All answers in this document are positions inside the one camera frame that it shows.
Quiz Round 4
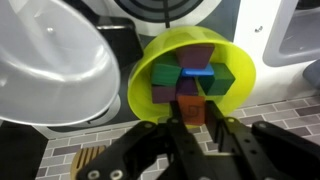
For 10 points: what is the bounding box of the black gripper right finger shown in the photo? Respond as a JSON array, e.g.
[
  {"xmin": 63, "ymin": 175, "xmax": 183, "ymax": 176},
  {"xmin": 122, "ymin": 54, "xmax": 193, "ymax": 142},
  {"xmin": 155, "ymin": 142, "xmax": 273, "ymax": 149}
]
[{"xmin": 204, "ymin": 100, "xmax": 320, "ymax": 180}]

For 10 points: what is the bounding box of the green wooden block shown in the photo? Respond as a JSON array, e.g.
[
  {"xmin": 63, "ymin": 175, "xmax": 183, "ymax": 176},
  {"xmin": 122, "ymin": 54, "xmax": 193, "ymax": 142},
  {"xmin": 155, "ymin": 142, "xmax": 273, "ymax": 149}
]
[
  {"xmin": 150, "ymin": 54, "xmax": 184, "ymax": 88},
  {"xmin": 196, "ymin": 62, "xmax": 237, "ymax": 97}
]

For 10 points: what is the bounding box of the wooden slotted spatula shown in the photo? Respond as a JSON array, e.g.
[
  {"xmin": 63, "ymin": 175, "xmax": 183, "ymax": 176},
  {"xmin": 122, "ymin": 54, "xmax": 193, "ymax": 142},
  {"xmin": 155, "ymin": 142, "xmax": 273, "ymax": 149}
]
[{"xmin": 69, "ymin": 145, "xmax": 106, "ymax": 180}]

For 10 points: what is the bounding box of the grey toy sink basin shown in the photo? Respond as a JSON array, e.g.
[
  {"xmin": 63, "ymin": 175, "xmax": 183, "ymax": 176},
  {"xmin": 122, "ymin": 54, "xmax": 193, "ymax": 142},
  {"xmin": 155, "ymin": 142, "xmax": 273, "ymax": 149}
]
[{"xmin": 262, "ymin": 5, "xmax": 320, "ymax": 68}]

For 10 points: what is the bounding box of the round stove burner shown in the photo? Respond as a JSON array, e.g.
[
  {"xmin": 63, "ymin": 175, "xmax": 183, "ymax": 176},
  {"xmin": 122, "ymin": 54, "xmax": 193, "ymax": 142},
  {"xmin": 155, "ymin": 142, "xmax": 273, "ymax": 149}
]
[{"xmin": 114, "ymin": 0, "xmax": 205, "ymax": 25}]

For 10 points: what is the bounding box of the orange brown wooden block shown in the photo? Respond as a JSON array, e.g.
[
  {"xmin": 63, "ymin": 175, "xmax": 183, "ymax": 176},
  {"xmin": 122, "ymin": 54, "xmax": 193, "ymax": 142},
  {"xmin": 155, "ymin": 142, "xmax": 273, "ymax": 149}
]
[{"xmin": 176, "ymin": 94, "xmax": 207, "ymax": 127}]

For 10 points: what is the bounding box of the grey metal pot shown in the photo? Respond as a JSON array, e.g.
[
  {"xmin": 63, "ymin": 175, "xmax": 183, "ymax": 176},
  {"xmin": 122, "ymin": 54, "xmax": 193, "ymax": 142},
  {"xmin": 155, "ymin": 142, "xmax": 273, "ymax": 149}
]
[{"xmin": 0, "ymin": 0, "xmax": 121, "ymax": 128}]

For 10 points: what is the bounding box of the purple wooden block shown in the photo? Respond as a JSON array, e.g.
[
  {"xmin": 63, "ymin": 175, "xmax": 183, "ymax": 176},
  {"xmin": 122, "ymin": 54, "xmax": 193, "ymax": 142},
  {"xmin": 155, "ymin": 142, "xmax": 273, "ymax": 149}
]
[
  {"xmin": 175, "ymin": 76, "xmax": 200, "ymax": 99},
  {"xmin": 151, "ymin": 84, "xmax": 178, "ymax": 105}
]

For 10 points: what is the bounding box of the lime green plastic bowl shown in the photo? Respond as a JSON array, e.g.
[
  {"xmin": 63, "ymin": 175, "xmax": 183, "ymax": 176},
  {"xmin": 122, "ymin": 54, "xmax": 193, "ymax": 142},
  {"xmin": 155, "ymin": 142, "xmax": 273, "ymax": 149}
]
[{"xmin": 127, "ymin": 25, "xmax": 257, "ymax": 124}]

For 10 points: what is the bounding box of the maroon wooden block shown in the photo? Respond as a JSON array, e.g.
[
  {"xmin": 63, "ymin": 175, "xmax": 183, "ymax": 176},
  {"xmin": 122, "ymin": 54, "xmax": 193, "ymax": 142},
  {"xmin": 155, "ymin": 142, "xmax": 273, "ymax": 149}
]
[{"xmin": 175, "ymin": 42, "xmax": 216, "ymax": 70}]

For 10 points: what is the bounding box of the blue wooden block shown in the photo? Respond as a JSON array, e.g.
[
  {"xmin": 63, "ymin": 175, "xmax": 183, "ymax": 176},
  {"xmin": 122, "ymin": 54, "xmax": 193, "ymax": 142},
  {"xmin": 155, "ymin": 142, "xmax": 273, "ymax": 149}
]
[{"xmin": 181, "ymin": 63, "xmax": 215, "ymax": 78}]

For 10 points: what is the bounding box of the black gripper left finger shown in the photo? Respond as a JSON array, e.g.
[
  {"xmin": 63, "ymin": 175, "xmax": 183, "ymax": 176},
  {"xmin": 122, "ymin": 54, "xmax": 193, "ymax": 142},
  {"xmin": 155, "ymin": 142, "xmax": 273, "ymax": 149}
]
[{"xmin": 76, "ymin": 99, "xmax": 214, "ymax": 180}]

